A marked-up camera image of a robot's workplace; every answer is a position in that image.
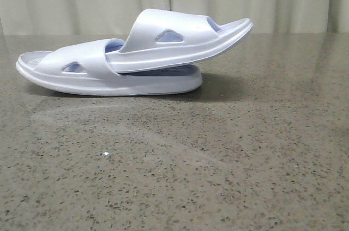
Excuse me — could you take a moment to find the light blue slipper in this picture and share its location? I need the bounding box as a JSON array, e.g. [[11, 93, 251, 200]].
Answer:
[[106, 9, 253, 73], [16, 38, 202, 96]]

